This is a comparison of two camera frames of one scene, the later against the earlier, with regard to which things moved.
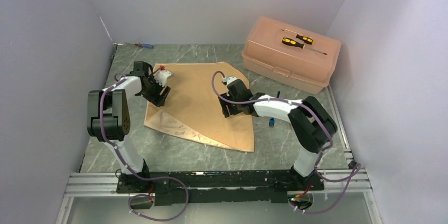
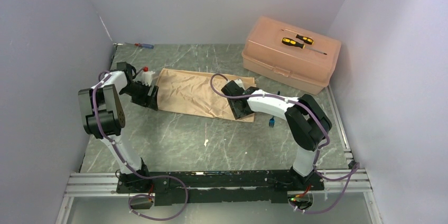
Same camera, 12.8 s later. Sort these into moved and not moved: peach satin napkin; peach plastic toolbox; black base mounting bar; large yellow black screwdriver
Moved: peach satin napkin
Not moved: black base mounting bar; large yellow black screwdriver; peach plastic toolbox
